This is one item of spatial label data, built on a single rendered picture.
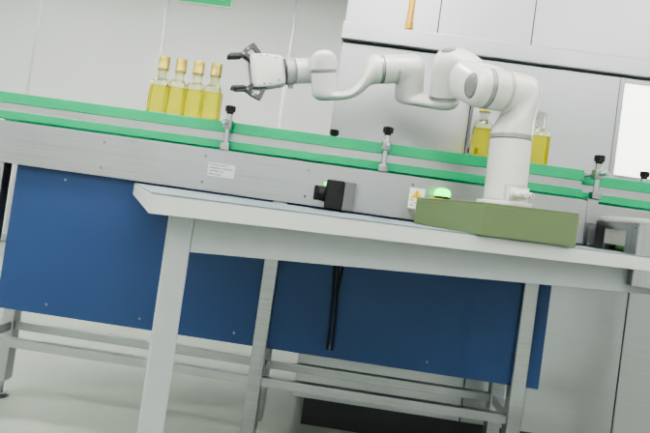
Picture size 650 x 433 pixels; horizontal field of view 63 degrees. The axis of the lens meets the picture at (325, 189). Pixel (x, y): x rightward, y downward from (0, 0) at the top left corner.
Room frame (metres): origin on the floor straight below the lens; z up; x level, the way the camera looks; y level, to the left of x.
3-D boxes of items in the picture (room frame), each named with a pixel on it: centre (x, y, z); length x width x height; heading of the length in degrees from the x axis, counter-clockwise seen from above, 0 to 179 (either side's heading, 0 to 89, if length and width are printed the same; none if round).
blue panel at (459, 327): (1.62, 0.11, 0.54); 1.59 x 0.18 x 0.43; 88
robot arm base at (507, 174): (1.23, -0.42, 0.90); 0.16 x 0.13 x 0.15; 17
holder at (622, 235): (1.44, -0.87, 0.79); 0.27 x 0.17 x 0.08; 178
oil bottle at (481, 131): (1.65, -0.46, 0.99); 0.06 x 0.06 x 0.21; 88
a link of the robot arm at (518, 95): (1.24, -0.40, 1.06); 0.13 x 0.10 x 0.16; 103
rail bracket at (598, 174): (1.51, -0.76, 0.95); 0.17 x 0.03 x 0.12; 178
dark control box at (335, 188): (1.47, -0.04, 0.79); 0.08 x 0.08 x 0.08; 88
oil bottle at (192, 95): (1.69, 0.45, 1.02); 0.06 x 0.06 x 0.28; 88
